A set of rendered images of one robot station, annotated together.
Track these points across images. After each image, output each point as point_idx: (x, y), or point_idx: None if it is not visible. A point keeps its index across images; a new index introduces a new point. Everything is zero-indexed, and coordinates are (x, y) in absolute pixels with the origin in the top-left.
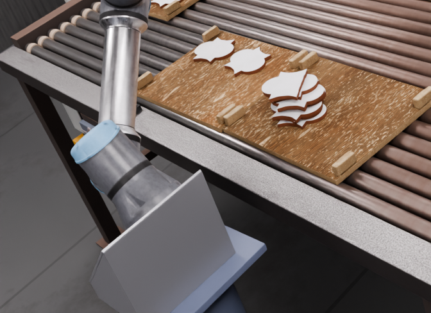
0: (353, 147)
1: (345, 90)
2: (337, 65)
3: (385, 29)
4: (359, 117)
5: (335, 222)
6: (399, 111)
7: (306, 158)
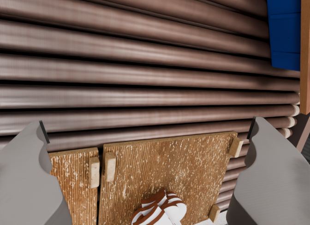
0: (208, 198)
1: (172, 168)
2: (142, 148)
3: (142, 55)
4: (199, 181)
5: (216, 224)
6: (221, 161)
7: (187, 223)
